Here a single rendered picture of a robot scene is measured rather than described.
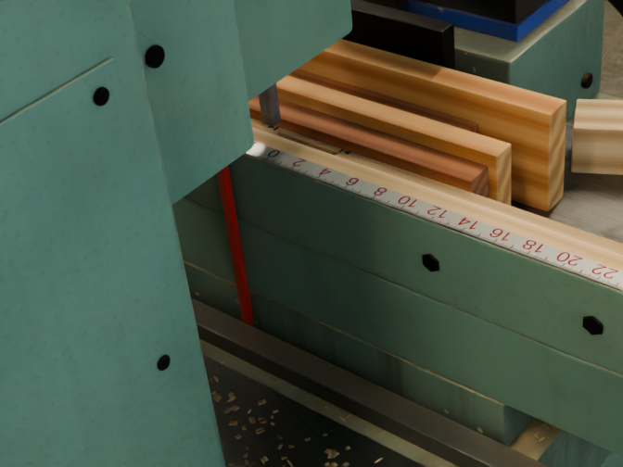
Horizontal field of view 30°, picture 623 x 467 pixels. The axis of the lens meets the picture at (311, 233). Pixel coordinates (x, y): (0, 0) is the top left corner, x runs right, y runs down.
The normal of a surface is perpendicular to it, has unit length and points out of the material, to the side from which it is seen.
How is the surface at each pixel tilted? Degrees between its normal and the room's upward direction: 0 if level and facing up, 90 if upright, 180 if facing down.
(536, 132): 90
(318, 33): 90
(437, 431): 0
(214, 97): 90
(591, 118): 0
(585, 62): 90
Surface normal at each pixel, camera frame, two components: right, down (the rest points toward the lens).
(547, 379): -0.62, 0.51
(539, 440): -0.10, -0.80
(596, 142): -0.24, 0.59
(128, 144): 0.78, 0.31
